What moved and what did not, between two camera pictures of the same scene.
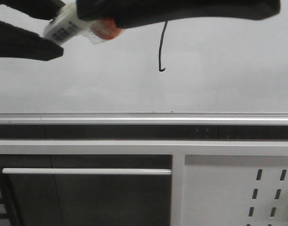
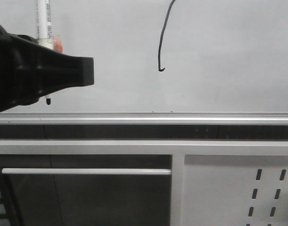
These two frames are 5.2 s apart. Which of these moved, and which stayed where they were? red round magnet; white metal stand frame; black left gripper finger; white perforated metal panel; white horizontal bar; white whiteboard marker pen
Moved: red round magnet; white whiteboard marker pen; black left gripper finger
Stayed: white metal stand frame; white horizontal bar; white perforated metal panel
